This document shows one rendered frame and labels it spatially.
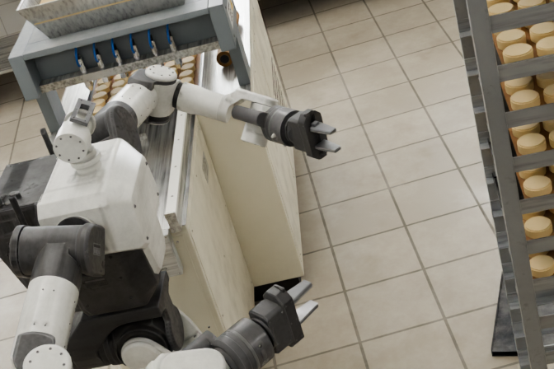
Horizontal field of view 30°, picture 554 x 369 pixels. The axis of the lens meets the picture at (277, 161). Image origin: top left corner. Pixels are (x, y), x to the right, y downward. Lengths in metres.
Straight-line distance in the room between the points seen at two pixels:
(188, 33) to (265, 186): 0.60
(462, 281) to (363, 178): 0.88
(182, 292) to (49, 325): 1.22
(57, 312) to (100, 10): 1.73
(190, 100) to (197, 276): 0.64
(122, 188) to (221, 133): 1.48
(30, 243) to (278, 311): 0.47
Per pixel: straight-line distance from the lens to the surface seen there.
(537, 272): 2.02
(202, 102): 2.51
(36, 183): 2.13
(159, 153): 3.26
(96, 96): 3.60
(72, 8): 3.39
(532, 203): 1.89
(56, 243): 1.91
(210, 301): 3.01
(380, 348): 3.55
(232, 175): 3.57
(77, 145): 2.02
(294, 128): 2.38
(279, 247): 3.74
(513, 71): 1.75
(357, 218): 4.19
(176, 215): 2.80
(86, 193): 2.01
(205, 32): 3.43
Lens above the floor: 2.30
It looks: 29 degrees down
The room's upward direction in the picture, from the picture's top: 17 degrees counter-clockwise
